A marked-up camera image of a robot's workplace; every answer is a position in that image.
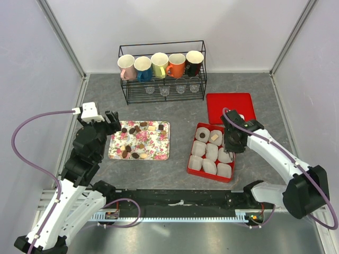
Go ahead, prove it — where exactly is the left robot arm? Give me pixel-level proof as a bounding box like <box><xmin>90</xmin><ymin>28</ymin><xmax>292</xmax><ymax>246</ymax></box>
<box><xmin>14</xmin><ymin>107</ymin><xmax>121</xmax><ymax>253</ymax></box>

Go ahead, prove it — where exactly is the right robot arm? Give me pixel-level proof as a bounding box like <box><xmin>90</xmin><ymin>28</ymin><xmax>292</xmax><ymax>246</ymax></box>
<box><xmin>221</xmin><ymin>108</ymin><xmax>329</xmax><ymax>219</ymax></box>

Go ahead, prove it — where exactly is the orange mug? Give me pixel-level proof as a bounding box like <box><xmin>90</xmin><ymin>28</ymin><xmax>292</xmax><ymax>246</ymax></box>
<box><xmin>166</xmin><ymin>53</ymin><xmax>186</xmax><ymax>78</ymax></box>

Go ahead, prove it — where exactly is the blue mug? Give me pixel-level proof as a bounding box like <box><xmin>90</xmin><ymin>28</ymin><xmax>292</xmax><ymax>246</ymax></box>
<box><xmin>134</xmin><ymin>56</ymin><xmax>153</xmax><ymax>83</ymax></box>

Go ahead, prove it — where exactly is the yellow-green mug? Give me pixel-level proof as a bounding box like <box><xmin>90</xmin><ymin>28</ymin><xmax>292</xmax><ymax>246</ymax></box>
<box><xmin>151</xmin><ymin>52</ymin><xmax>169</xmax><ymax>79</ymax></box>

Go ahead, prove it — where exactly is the floral serving tray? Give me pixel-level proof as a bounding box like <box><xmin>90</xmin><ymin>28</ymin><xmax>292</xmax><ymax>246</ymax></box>
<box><xmin>108</xmin><ymin>120</ymin><xmax>171</xmax><ymax>161</ymax></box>

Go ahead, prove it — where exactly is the red box lid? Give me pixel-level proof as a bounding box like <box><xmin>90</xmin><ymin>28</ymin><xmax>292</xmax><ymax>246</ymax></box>
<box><xmin>206</xmin><ymin>93</ymin><xmax>256</xmax><ymax>124</ymax></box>

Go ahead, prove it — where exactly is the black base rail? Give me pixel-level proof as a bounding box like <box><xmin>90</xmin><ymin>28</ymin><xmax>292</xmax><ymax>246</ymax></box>
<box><xmin>107</xmin><ymin>189</ymin><xmax>268</xmax><ymax>219</ymax></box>

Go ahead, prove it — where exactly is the pink mug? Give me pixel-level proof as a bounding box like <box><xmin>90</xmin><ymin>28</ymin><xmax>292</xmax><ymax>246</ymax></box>
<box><xmin>117</xmin><ymin>55</ymin><xmax>137</xmax><ymax>81</ymax></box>

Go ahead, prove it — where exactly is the black and red mug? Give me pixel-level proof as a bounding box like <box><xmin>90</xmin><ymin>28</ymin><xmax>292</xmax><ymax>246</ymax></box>
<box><xmin>185</xmin><ymin>50</ymin><xmax>204</xmax><ymax>77</ymax></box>

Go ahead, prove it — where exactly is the black wire mug rack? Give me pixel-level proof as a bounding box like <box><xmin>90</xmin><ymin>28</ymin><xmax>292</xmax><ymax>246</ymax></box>
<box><xmin>118</xmin><ymin>40</ymin><xmax>207</xmax><ymax>104</ymax></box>

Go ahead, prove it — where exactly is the red chocolate box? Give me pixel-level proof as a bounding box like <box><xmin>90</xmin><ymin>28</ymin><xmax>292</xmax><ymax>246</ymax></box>
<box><xmin>186</xmin><ymin>123</ymin><xmax>235</xmax><ymax>183</ymax></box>

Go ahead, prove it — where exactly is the clear glass cup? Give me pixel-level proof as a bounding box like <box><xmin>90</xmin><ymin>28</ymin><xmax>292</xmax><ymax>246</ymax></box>
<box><xmin>190</xmin><ymin>84</ymin><xmax>200</xmax><ymax>93</ymax></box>
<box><xmin>159</xmin><ymin>85</ymin><xmax>170</xmax><ymax>97</ymax></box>
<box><xmin>145</xmin><ymin>86</ymin><xmax>155</xmax><ymax>95</ymax></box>
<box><xmin>176</xmin><ymin>85</ymin><xmax>186</xmax><ymax>94</ymax></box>

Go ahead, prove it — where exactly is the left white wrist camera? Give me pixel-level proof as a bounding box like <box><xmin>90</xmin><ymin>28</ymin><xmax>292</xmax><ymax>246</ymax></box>
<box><xmin>72</xmin><ymin>102</ymin><xmax>104</xmax><ymax>123</ymax></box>

